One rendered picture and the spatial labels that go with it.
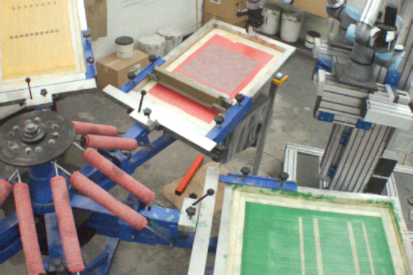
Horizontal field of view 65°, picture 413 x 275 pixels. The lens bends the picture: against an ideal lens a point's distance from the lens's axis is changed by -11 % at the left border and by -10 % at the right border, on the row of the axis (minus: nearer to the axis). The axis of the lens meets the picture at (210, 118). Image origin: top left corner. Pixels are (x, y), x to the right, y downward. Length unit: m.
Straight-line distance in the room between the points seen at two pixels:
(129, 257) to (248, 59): 1.45
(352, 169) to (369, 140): 0.27
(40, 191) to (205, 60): 1.17
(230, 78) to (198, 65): 0.21
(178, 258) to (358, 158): 1.35
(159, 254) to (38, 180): 1.30
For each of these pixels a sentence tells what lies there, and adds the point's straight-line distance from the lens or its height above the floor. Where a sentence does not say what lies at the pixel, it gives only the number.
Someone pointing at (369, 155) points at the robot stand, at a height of 0.66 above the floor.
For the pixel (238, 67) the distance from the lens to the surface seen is 1.97.
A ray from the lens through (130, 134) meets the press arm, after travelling 1.61.
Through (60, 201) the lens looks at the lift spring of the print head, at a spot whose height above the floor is 1.22.
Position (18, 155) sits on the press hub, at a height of 1.31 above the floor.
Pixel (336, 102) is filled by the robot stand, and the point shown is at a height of 1.11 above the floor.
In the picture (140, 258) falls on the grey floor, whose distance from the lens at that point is 2.43.
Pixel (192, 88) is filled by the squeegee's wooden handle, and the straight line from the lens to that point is 1.73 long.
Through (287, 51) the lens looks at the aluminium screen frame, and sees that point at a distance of 2.03.
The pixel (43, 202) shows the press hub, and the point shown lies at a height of 1.07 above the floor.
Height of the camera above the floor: 2.05
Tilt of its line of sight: 35 degrees down
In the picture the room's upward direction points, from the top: 6 degrees clockwise
